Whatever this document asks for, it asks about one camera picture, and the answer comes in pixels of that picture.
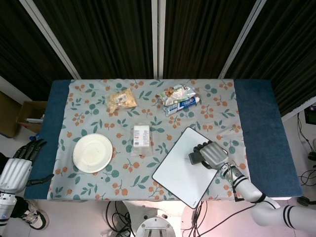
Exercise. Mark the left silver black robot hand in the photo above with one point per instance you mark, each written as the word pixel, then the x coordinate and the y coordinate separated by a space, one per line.
pixel 13 174

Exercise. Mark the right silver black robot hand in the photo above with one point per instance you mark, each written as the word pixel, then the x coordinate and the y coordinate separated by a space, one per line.
pixel 214 154

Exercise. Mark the dark grey board eraser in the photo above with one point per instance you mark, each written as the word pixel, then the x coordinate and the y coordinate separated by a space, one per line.
pixel 195 158

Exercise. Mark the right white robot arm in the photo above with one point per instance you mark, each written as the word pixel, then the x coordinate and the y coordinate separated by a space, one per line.
pixel 249 190

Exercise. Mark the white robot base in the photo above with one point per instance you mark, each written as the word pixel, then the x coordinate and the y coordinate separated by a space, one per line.
pixel 155 225

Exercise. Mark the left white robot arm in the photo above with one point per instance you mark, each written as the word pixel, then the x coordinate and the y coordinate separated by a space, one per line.
pixel 6 207

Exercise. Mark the black white sneaker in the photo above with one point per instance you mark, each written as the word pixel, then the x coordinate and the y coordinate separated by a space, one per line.
pixel 37 217

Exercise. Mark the blue table cover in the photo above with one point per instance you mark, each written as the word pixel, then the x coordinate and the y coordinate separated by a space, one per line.
pixel 261 138

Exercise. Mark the closed brown cardboard box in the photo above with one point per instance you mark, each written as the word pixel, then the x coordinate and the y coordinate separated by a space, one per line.
pixel 8 116

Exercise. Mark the blue white toothpaste tube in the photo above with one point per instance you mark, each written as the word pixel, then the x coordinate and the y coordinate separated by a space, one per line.
pixel 182 105

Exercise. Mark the open brown cardboard box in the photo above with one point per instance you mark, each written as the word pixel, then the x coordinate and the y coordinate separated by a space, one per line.
pixel 32 116

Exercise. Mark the silver crumpled snack bag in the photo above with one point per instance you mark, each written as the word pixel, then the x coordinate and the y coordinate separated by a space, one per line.
pixel 176 95

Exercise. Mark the clear pack of cotton pads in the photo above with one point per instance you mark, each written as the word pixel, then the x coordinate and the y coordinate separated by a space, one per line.
pixel 141 139

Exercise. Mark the floral orange green tablecloth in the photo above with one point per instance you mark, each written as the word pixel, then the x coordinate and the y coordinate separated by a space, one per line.
pixel 138 148

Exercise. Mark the white paper plate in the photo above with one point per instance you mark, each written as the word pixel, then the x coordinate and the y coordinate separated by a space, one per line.
pixel 92 153

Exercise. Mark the clear bag of yellow snacks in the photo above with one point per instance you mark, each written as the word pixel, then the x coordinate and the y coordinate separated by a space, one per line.
pixel 121 100

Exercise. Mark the black pleated curtain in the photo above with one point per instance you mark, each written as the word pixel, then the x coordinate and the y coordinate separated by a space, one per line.
pixel 108 37

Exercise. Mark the white rectangular board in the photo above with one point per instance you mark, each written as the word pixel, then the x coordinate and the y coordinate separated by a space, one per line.
pixel 177 172

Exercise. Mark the white slanted frame post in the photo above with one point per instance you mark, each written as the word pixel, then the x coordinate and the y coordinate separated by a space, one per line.
pixel 243 39
pixel 51 42

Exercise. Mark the white upright frame post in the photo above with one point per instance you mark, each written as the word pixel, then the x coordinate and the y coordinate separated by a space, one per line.
pixel 158 39

